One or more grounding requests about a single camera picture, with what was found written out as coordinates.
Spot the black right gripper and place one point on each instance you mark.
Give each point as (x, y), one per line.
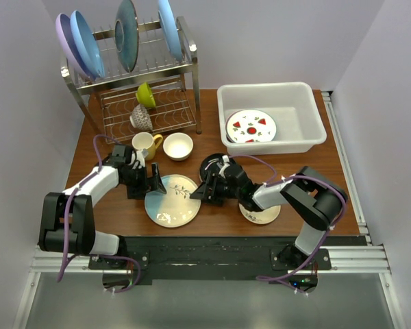
(212, 180)

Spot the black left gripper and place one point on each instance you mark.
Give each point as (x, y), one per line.
(139, 192)

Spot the black glossy plate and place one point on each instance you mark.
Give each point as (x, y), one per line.
(211, 164)

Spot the light blue bottom plate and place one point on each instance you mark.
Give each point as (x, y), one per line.
(175, 208)

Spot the light blue plate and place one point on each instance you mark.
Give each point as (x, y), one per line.
(175, 208)
(169, 27)

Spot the cream plate with black patch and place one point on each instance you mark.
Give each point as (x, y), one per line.
(260, 218)

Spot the watermelon pattern plate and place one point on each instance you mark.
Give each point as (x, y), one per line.
(251, 126)

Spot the white plastic bin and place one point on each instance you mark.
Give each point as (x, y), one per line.
(291, 105)

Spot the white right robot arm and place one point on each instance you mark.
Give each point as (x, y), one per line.
(319, 202)

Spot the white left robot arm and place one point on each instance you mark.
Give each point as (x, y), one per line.
(68, 221)

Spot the white bowl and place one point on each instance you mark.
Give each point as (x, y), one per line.
(178, 146)

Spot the yellow mug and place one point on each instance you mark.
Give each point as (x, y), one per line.
(148, 142)

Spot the patterned ceramic bowl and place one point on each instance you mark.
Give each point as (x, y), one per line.
(140, 119)

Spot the steel dish rack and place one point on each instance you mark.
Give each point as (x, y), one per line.
(108, 102)

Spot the green bowl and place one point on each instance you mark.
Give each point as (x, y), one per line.
(145, 96)

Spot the dark teal plate in rack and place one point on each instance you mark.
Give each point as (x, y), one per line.
(126, 35)

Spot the light blue plate in rack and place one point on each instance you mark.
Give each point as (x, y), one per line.
(169, 27)

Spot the lilac plate in rack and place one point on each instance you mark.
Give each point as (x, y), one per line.
(65, 37)

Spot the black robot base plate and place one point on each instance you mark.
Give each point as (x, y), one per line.
(210, 258)

